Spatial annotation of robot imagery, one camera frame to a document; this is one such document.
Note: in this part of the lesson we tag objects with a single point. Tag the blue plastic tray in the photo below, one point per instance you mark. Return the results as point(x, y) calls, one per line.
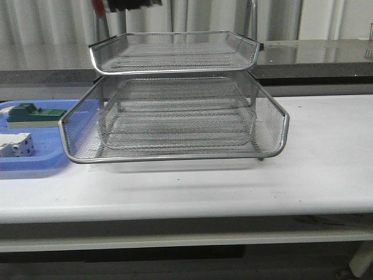
point(48, 151)

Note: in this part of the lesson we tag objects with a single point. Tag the green terminal block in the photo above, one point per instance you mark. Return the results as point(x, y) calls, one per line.
point(27, 115)

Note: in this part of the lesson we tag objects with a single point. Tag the grey stone counter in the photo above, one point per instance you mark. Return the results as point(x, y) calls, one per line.
point(280, 63)

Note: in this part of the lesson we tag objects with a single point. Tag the white table leg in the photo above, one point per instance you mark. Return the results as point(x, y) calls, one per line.
point(362, 259)

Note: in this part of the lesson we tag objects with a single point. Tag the white circuit breaker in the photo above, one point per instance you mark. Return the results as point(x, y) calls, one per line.
point(17, 145)

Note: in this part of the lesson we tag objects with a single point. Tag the wire basket on counter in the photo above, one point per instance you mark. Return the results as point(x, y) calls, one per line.
point(371, 32)

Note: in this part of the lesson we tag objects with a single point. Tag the grey metal rack frame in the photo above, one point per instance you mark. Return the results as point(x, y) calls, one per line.
point(250, 25)

